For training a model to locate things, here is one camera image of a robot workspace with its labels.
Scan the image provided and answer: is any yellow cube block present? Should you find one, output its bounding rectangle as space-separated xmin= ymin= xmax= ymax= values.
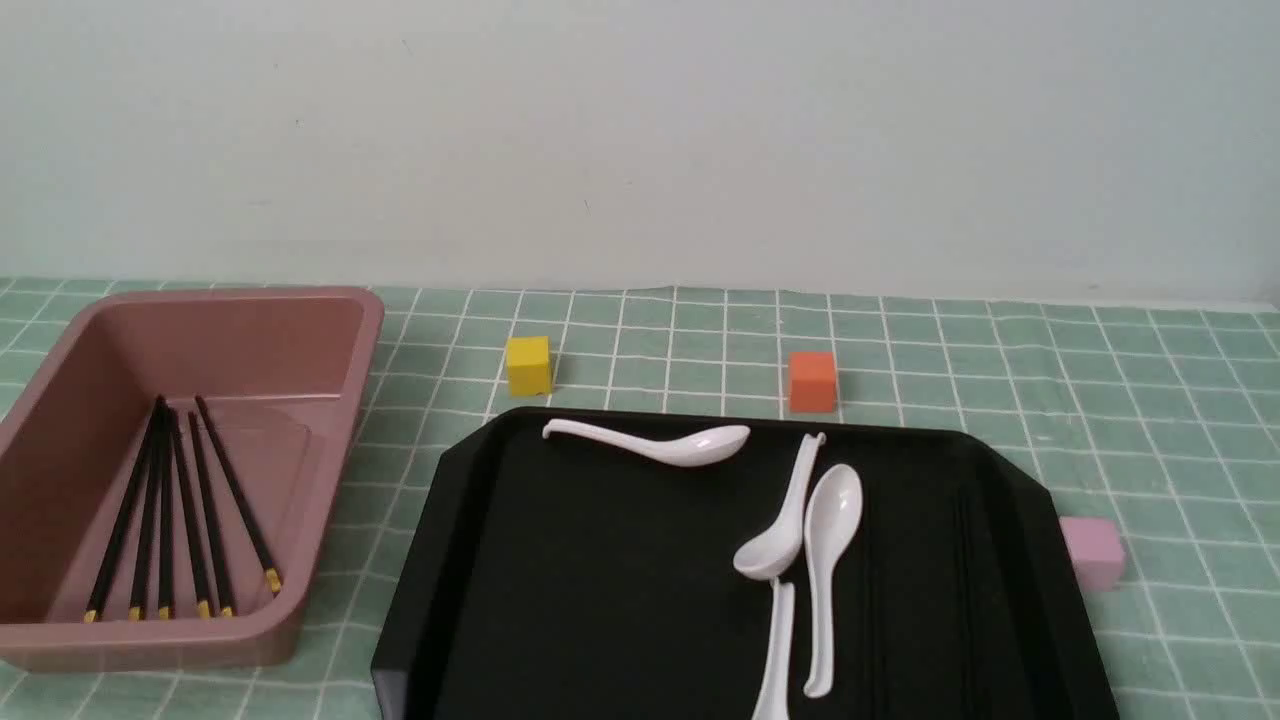
xmin=506 ymin=336 xmax=553 ymax=397

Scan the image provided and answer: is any white spoon center bowl-down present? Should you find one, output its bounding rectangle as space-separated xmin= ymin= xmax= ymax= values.
xmin=732 ymin=432 xmax=827 ymax=582

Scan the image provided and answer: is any black plastic tray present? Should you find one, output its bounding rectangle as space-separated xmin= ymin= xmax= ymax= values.
xmin=371 ymin=407 xmax=1119 ymax=719

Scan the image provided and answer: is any white spoon bottom handle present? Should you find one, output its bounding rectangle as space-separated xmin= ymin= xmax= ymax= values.
xmin=750 ymin=578 xmax=795 ymax=720

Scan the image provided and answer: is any white spoon right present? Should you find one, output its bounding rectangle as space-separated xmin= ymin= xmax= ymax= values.
xmin=803 ymin=462 xmax=864 ymax=700

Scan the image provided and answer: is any green checkered tablecloth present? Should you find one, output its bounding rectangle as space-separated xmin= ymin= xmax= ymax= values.
xmin=3 ymin=286 xmax=1279 ymax=719

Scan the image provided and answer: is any white spoon top left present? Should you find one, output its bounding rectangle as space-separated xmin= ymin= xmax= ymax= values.
xmin=541 ymin=418 xmax=751 ymax=468

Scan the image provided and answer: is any pink cube block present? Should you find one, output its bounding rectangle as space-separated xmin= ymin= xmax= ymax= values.
xmin=1059 ymin=516 xmax=1126 ymax=593

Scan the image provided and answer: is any orange cube block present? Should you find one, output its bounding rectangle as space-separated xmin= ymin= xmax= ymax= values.
xmin=787 ymin=351 xmax=838 ymax=414

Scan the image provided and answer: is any pink plastic bin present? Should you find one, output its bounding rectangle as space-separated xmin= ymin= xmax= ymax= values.
xmin=1 ymin=288 xmax=384 ymax=673

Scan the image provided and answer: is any black chopstick gold tip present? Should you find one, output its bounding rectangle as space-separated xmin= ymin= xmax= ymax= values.
xmin=82 ymin=395 xmax=163 ymax=624
xmin=128 ymin=396 xmax=165 ymax=623
xmin=165 ymin=405 xmax=212 ymax=619
xmin=156 ymin=401 xmax=175 ymax=620
xmin=186 ymin=411 xmax=236 ymax=618
xmin=195 ymin=395 xmax=283 ymax=597

